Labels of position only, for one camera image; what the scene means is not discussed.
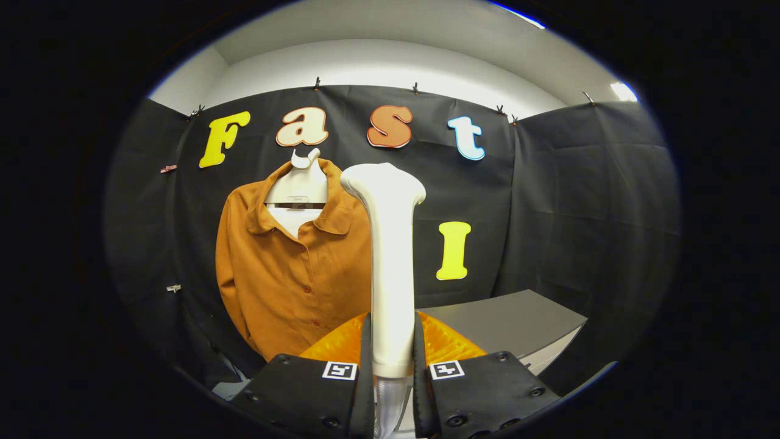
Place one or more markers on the grey cabinet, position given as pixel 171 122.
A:
pixel 506 323

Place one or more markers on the row of black backdrop clips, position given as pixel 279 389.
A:
pixel 415 89

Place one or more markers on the brown button-up shirt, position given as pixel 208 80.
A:
pixel 286 286

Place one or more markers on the small ceiling light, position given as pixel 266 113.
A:
pixel 623 91

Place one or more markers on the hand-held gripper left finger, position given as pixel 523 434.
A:
pixel 364 402

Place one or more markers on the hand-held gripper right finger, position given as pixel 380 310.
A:
pixel 421 402

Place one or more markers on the white clothes hanger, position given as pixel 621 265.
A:
pixel 301 183

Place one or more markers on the black backdrop cloth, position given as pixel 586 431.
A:
pixel 579 213

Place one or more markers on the pink clip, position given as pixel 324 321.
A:
pixel 169 168

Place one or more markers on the long ceiling light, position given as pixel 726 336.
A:
pixel 518 15

